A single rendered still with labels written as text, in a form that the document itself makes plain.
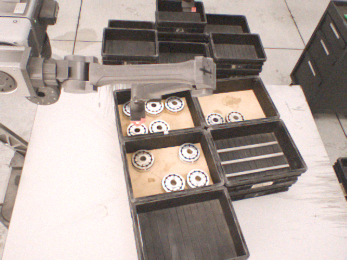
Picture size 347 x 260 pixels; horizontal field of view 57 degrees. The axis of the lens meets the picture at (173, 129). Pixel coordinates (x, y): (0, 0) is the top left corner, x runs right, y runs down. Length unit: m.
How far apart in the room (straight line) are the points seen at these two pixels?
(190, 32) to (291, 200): 1.59
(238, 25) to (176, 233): 2.19
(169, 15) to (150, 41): 0.38
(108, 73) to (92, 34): 2.52
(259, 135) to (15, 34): 1.20
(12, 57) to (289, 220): 1.34
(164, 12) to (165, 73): 2.04
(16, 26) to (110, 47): 1.55
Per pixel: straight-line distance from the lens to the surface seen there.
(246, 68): 2.54
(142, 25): 3.02
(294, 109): 2.10
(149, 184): 1.45
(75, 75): 0.97
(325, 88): 2.76
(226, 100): 1.80
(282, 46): 3.72
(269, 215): 1.66
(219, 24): 3.08
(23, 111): 2.87
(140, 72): 0.92
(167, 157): 1.53
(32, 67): 0.97
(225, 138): 1.64
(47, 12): 1.16
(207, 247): 1.39
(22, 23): 1.06
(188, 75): 0.90
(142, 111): 1.41
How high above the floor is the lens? 2.14
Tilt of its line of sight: 54 degrees down
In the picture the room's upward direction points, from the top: 10 degrees clockwise
